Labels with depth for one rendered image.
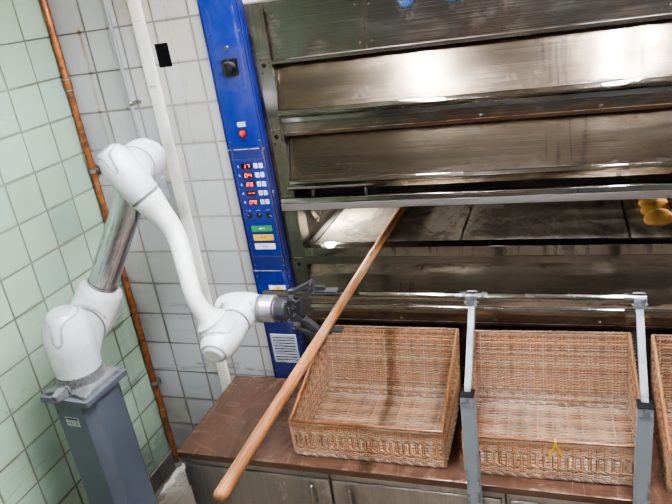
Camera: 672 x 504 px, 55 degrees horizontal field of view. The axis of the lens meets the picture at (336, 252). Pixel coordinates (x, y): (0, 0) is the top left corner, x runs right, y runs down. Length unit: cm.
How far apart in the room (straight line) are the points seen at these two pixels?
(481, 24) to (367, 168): 62
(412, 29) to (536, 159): 59
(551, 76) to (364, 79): 61
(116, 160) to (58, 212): 80
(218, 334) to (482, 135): 110
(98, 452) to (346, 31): 165
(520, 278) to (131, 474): 156
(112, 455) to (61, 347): 43
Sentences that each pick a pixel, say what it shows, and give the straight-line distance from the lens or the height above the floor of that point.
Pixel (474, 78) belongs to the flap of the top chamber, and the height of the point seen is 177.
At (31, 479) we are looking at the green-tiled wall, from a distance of 280.
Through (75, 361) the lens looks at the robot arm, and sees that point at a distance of 228.
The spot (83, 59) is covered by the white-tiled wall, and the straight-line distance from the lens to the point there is 283.
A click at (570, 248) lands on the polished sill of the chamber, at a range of 239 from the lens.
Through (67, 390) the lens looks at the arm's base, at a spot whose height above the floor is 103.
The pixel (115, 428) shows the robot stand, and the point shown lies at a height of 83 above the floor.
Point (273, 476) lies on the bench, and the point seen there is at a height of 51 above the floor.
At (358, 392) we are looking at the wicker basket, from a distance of 270.
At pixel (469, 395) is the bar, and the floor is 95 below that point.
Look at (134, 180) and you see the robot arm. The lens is 202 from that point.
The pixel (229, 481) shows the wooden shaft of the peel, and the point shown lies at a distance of 145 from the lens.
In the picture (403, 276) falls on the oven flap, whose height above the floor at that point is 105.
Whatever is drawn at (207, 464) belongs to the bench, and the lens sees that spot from 263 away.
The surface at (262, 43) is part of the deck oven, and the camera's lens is 242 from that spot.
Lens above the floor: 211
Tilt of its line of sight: 22 degrees down
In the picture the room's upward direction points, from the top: 9 degrees counter-clockwise
